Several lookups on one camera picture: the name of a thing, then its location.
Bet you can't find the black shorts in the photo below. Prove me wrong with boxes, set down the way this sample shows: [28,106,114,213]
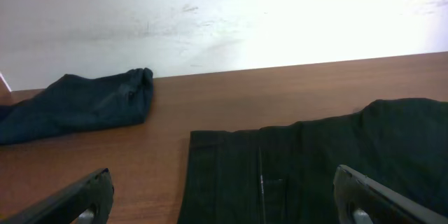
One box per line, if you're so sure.
[178,98,447,223]

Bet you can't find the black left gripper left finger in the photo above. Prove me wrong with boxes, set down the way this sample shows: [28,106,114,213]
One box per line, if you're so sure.
[2,168,114,224]

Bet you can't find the folded dark blue garment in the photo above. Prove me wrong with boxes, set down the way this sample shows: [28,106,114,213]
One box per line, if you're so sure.
[1,68,154,146]

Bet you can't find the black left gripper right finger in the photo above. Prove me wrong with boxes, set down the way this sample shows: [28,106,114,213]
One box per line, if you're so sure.
[333,165,447,224]

